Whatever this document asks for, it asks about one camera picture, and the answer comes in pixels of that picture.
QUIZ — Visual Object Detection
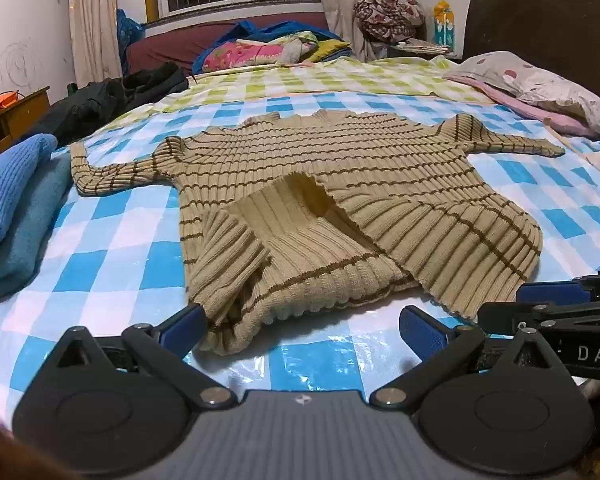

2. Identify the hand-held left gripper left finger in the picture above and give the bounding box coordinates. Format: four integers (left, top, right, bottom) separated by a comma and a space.
45, 304, 238, 408

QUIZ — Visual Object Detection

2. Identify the beige striped knit sweater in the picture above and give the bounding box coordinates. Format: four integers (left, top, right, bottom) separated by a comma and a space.
69, 109, 566, 357

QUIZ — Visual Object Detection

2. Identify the blue plastic bag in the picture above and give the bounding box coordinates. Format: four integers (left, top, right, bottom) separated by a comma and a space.
116, 8, 146, 61

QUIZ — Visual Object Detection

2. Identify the yellow cloth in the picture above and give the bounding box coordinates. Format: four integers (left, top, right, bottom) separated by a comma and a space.
280, 32, 351, 63

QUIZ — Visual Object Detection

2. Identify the pink floral blanket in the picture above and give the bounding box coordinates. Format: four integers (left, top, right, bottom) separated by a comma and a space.
202, 40, 291, 72

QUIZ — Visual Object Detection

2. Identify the blue folded sweater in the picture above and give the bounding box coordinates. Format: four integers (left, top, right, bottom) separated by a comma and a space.
0, 133, 58, 258

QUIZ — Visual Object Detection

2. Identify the maroon sofa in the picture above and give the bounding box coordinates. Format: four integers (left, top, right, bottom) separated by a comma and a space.
125, 10, 331, 78

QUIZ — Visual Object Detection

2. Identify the yellow and blue package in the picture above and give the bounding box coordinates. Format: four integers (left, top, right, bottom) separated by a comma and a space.
432, 0, 456, 46

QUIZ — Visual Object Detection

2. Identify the dark wooden headboard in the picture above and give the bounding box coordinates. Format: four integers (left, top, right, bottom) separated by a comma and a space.
462, 0, 600, 106

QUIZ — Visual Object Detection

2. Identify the tan strap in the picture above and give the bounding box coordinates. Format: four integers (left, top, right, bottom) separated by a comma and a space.
545, 120, 588, 156

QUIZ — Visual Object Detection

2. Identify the white spotted pillow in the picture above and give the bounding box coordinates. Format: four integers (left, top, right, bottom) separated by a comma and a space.
445, 51, 600, 142

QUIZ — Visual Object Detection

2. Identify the stack of papers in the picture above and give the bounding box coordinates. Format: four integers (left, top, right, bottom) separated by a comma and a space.
390, 39, 453, 58

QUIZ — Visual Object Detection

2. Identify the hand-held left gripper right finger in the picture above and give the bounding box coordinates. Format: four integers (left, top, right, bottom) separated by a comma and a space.
370, 305, 576, 408

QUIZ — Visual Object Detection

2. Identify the grey white cloth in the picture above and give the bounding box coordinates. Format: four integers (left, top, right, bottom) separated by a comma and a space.
280, 40, 311, 64

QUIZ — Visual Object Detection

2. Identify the wooden desk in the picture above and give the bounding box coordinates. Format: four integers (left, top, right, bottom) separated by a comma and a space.
0, 87, 51, 166

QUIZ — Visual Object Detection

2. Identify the blue checkered plastic sheet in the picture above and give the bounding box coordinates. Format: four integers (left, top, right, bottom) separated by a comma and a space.
0, 91, 600, 441

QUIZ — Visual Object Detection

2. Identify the floral cloth bundle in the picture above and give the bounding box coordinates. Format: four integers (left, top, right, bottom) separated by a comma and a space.
353, 0, 426, 43

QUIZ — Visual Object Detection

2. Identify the pink pillow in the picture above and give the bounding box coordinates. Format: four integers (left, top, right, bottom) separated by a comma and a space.
442, 72, 600, 138

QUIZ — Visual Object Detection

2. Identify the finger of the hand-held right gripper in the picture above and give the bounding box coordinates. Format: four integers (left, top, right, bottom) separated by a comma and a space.
477, 301, 576, 335
517, 269, 600, 306

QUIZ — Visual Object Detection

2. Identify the pile of colourful bedding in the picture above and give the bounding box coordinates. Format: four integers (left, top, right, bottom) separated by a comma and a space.
192, 20, 351, 73

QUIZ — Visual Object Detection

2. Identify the green checkered bed sheet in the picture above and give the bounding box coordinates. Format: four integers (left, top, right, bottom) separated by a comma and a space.
87, 52, 491, 133

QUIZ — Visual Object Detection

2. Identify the teal folded sweater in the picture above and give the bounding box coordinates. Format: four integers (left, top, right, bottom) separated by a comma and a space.
0, 157, 73, 306

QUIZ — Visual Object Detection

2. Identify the black jacket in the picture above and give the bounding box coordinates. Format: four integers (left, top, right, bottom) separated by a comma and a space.
20, 61, 190, 146

